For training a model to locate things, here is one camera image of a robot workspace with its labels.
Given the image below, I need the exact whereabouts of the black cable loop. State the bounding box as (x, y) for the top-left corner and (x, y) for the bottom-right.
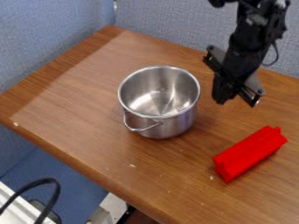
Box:
(0, 178), (61, 224)

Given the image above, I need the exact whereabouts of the red block object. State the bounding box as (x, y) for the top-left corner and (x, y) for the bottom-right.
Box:
(212, 126), (287, 182)

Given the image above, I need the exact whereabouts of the metal pot with handle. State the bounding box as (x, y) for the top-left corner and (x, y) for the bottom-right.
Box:
(117, 65), (201, 139)

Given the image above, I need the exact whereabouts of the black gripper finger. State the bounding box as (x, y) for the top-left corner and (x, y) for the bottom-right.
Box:
(211, 73), (227, 102)
(219, 83), (240, 104)

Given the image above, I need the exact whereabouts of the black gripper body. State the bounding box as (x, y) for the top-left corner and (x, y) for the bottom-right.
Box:
(201, 38), (267, 108)

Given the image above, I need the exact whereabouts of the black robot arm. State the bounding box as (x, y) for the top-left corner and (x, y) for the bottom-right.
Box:
(203, 0), (291, 107)

